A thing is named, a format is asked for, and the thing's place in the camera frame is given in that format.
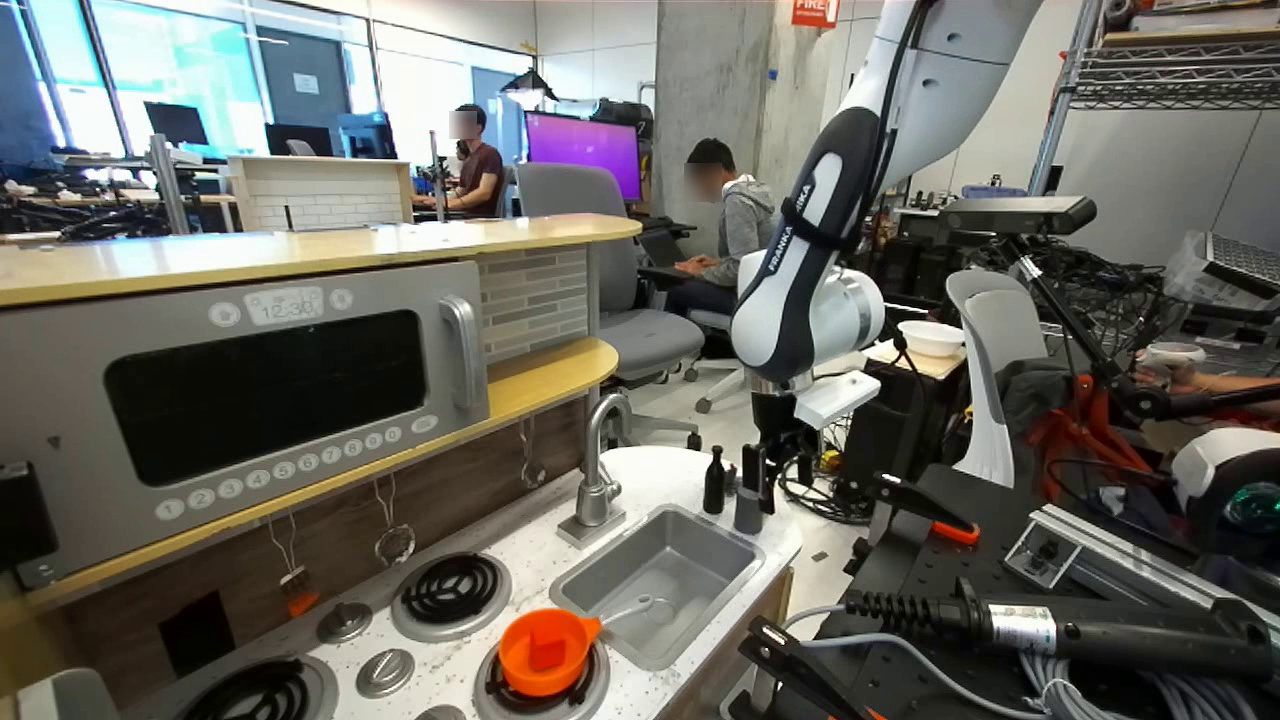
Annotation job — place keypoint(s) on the wooden toy kitchen unit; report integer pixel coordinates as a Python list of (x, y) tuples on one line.
[(332, 244)]

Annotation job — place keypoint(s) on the black stereo camera bar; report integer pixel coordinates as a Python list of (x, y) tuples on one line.
[(1021, 214)]

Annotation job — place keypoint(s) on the metal wall hook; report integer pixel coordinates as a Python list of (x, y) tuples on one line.
[(534, 469), (395, 545), (289, 582)]

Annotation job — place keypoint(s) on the grey sink basin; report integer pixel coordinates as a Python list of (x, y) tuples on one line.
[(652, 585)]

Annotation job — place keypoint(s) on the black camera tripod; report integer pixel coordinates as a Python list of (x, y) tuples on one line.
[(1065, 322)]

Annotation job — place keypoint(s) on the red wall sign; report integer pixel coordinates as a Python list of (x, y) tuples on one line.
[(813, 12)]

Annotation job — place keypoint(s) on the black bar clamp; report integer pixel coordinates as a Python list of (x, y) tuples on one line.
[(793, 665)]

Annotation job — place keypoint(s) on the metal storage shelving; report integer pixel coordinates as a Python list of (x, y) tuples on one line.
[(1175, 64)]

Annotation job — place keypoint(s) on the black pendant lamp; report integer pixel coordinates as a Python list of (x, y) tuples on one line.
[(531, 88)]

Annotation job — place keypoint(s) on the person in maroon shirt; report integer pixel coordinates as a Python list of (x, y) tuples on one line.
[(476, 173)]

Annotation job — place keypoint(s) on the silver aluminium rail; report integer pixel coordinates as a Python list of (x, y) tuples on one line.
[(1104, 552)]

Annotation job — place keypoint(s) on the white high-back chair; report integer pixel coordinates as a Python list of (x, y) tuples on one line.
[(1000, 334)]

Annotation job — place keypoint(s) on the white bowl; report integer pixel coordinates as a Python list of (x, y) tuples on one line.
[(934, 338)]

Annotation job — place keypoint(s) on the small black bottle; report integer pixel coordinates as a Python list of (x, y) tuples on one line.
[(715, 480)]

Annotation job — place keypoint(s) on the white panel desk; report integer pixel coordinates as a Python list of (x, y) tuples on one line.
[(321, 193)]

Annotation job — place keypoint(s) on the person in grey hoodie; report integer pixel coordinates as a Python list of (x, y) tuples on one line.
[(741, 223)]

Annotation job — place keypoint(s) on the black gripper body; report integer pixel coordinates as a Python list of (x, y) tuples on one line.
[(786, 423)]

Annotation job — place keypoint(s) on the dark desk monitor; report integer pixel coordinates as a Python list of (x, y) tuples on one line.
[(297, 143), (178, 125)]

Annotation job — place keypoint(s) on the black computer box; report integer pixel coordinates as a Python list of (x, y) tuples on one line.
[(914, 427)]

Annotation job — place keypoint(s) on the grey stove knob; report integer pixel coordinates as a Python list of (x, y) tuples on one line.
[(346, 620), (386, 675), (443, 715)]

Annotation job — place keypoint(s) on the white device teal lens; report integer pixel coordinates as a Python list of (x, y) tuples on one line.
[(1220, 463)]

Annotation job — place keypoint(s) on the grey toy microwave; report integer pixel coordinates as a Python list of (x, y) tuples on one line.
[(242, 400)]

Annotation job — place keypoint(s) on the black coil stove burner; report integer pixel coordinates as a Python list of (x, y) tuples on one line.
[(586, 689), (263, 689), (449, 588)]

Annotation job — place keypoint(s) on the purple lit monitor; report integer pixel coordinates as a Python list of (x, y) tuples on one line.
[(586, 150)]

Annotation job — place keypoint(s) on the blue desk monitor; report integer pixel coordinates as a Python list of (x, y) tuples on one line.
[(367, 139)]

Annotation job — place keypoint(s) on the white wrist camera plate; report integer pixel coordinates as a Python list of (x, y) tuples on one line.
[(840, 397)]

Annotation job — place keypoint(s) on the orange toy pot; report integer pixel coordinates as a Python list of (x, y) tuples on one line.
[(545, 650)]

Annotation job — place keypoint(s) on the white mesh office chair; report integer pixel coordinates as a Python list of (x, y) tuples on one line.
[(720, 386)]

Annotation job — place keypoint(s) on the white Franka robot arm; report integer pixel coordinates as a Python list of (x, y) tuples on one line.
[(813, 252)]

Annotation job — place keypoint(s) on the silver toy faucet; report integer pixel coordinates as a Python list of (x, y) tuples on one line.
[(593, 486)]

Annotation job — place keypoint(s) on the red clamp frame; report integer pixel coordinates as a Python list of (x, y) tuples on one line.
[(1065, 433)]

